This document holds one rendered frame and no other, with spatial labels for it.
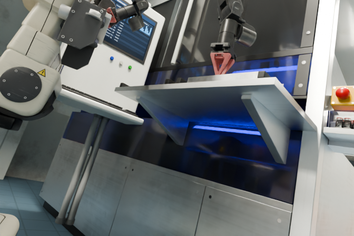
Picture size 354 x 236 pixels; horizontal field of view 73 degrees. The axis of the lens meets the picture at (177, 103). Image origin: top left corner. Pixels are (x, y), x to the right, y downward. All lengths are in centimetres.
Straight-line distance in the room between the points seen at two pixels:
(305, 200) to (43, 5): 106
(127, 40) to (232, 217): 109
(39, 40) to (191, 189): 83
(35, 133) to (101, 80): 228
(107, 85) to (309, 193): 108
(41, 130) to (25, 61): 279
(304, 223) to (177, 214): 53
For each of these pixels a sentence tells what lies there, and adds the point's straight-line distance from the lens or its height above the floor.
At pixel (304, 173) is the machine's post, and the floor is 71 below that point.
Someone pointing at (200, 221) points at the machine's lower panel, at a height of 43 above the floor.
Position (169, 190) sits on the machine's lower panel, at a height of 50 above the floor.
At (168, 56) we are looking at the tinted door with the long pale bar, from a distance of 161.
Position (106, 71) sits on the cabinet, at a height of 102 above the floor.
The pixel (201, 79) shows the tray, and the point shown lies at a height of 90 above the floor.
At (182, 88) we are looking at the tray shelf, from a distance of 77.
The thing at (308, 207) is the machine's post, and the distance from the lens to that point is 94.
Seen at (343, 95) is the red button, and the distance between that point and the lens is 96.
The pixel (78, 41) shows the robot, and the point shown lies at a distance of 82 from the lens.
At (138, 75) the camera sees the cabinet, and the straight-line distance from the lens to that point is 150.
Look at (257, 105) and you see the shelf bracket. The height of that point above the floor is 85.
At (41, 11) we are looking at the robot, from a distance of 93.
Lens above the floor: 62
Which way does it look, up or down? 15 degrees up
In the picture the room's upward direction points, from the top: 15 degrees clockwise
